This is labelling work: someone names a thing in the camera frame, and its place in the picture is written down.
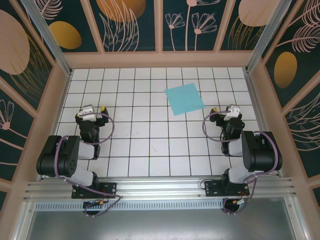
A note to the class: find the aluminium side rail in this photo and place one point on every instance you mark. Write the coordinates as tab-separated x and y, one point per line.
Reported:
255	100

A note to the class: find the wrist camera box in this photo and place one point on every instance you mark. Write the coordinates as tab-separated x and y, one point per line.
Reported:
88	113
232	112

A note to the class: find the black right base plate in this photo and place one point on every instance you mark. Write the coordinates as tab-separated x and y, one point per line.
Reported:
212	188

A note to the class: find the aluminium mounting rail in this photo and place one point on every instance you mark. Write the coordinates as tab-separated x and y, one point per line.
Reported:
160	187

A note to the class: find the light blue cloth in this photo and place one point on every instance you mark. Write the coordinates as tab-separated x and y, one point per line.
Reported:
185	98

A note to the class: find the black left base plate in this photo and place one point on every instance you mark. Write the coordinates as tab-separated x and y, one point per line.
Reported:
108	188

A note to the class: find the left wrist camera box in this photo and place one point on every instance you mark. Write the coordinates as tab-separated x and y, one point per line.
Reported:
88	113

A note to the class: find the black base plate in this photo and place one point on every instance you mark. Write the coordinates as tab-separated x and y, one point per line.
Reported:
212	188
108	188

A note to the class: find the aluminium corner post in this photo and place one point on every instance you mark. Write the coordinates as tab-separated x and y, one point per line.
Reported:
271	32
44	32

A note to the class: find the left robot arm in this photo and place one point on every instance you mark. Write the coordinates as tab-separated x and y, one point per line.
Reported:
57	155

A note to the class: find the grey metal sheet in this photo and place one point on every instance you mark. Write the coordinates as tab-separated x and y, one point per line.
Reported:
160	225

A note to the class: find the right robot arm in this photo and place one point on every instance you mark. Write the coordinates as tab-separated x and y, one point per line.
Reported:
262	152

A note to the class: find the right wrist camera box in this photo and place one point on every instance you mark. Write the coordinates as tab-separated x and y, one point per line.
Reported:
232	112

